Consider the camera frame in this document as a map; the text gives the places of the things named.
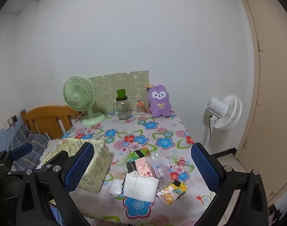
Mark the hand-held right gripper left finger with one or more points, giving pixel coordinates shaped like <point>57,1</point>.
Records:
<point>79,167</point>

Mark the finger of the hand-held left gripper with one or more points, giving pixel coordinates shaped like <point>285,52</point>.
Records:
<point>22,150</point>
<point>57,157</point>

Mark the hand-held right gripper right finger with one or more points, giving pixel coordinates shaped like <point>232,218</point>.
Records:
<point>204,169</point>

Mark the yellow cartoon fabric storage box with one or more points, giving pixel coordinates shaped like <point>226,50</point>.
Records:
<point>98,164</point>

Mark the clear plastic bag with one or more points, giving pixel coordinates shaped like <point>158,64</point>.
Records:
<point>162,171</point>

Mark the pink wet wipes pack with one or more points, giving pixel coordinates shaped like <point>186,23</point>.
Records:
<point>144,168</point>

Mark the green tissue pack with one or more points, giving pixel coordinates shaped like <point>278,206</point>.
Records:
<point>138,154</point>

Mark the grey plaid pillow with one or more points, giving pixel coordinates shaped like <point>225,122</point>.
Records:
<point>39,143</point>

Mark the wooden bed headboard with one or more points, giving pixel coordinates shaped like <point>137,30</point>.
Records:
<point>46,120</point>

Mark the small white packet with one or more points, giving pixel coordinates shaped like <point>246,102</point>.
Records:
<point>115,187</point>

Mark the cartoon print tissue pack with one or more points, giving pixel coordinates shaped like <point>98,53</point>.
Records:
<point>170,193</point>

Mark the white floor fan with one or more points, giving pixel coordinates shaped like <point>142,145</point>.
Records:
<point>228,113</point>

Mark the green desk fan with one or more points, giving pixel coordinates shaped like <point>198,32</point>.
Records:
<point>76,96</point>

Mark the white tissue packet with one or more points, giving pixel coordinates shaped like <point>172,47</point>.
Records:
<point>141,186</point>

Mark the glass mug with green lid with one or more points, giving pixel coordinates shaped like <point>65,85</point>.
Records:
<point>122,109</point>

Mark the purple plush bunny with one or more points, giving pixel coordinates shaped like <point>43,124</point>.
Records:
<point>159,103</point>

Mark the cotton swab jar orange lid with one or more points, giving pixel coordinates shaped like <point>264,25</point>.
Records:
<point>140,108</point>

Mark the green patterned board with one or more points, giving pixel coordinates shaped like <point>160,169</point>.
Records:
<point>110,84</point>

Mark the beige door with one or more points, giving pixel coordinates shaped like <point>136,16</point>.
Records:
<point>275,98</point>

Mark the white wall socket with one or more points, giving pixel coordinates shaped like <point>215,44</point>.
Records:
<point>10,122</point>

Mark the dark wall switch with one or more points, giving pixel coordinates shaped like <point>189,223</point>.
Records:
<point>14,118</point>

